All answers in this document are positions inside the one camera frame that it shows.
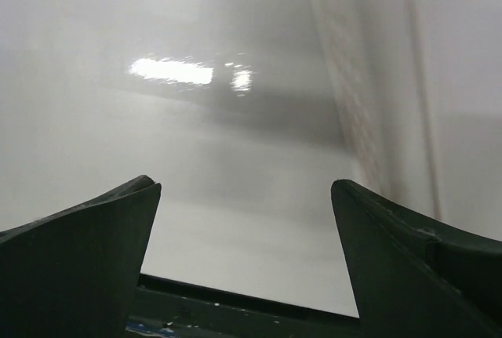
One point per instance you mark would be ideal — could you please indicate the white perforated plastic basket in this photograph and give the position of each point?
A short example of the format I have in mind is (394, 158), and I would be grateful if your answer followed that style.
(419, 88)

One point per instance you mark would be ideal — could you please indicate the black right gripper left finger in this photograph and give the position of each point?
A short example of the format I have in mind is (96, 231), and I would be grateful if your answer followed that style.
(74, 273)

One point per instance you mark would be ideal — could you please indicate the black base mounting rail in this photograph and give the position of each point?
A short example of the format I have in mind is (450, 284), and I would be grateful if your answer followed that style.
(168, 308)

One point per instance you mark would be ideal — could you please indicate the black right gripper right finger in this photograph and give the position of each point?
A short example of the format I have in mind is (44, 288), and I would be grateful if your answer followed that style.
(412, 275)

